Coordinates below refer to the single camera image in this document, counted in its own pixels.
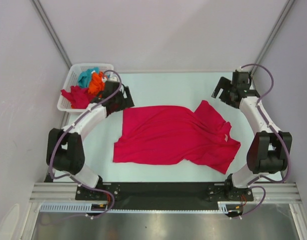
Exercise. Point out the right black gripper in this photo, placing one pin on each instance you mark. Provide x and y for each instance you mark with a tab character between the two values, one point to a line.
224	84

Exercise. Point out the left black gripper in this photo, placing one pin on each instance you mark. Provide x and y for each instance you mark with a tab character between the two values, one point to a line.
126	103

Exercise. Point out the red t shirt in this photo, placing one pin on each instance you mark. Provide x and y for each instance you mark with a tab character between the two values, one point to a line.
78	97
168	134

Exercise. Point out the white plastic laundry basket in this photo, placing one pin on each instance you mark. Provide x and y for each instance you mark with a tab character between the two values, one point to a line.
72	80

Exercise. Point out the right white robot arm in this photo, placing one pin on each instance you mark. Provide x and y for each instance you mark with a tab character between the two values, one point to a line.
269	151

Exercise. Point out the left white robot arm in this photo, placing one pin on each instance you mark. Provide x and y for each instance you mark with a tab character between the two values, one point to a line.
65	151

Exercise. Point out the orange t shirt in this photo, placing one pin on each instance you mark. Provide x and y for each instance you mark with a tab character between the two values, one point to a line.
96	84

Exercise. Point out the teal t shirt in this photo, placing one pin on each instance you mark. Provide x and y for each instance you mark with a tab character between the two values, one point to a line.
85	77

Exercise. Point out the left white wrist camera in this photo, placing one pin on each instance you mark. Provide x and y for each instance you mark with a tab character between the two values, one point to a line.
110	79

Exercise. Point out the right aluminium frame post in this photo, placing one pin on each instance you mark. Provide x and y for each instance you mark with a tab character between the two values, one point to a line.
282	17

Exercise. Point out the aluminium frame post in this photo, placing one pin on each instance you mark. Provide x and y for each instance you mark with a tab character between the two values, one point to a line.
282	17
43	16

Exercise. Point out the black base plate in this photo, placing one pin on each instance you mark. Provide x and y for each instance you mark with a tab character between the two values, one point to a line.
174	196

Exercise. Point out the slotted cable duct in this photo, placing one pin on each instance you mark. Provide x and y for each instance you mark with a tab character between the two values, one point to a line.
97	208

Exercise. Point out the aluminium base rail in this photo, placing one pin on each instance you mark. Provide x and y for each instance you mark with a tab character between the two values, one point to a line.
276	193

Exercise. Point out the left aluminium frame post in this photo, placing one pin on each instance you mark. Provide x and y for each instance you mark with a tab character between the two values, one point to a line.
43	16

